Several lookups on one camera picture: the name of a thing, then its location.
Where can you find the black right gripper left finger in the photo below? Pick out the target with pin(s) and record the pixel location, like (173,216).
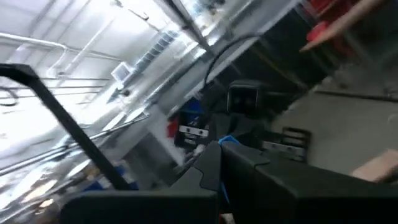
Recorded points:
(155,208)

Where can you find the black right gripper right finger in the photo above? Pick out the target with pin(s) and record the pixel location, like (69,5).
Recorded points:
(295,199)

